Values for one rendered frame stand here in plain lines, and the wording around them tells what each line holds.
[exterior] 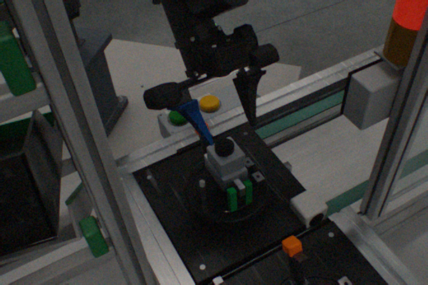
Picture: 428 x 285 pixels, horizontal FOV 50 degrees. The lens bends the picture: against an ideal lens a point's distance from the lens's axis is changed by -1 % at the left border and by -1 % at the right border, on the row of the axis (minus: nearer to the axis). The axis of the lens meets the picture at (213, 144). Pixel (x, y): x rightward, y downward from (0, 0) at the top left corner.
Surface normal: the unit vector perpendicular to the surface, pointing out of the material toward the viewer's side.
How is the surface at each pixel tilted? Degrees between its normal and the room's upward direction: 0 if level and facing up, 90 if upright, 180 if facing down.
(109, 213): 90
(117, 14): 0
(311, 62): 0
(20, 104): 90
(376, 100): 90
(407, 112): 90
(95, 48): 0
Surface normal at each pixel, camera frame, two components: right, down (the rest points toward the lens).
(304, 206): -0.05, -0.66
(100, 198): 0.49, 0.64
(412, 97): -0.87, 0.39
